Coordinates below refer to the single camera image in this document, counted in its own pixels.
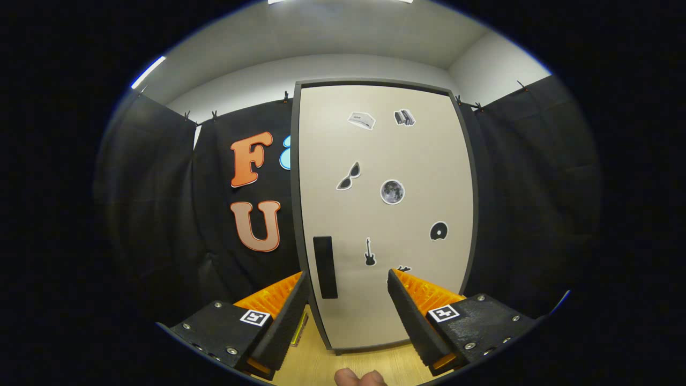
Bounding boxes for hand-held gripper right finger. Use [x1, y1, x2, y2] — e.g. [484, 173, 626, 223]
[387, 267, 539, 377]

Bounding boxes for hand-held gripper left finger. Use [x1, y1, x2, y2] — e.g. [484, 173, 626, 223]
[169, 270, 312, 381]

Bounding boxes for dark grey shoe cabinet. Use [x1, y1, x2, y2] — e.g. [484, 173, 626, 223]
[289, 79, 480, 355]

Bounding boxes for stack of books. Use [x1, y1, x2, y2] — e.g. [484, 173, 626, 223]
[290, 311, 310, 348]

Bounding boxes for black backdrop cloth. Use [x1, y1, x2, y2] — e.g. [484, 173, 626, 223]
[94, 75, 601, 328]

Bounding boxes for row of black cloth clips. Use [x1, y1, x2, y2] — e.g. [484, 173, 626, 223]
[137, 79, 528, 120]

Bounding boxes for ceiling light strip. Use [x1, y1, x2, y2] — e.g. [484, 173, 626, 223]
[131, 55, 167, 90]

